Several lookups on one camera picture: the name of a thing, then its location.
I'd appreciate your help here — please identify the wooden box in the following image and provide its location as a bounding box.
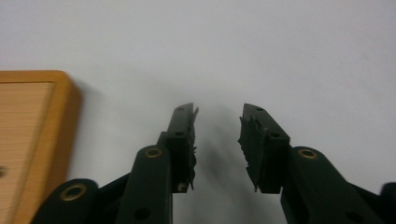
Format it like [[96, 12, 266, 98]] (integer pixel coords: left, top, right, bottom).
[[0, 69, 83, 224]]

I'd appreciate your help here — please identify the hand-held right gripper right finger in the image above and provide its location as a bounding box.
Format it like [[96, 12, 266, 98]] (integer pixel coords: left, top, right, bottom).
[[237, 103, 292, 194]]

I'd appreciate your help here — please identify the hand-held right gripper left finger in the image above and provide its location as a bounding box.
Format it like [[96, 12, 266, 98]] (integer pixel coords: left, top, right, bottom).
[[157, 102, 200, 194]]

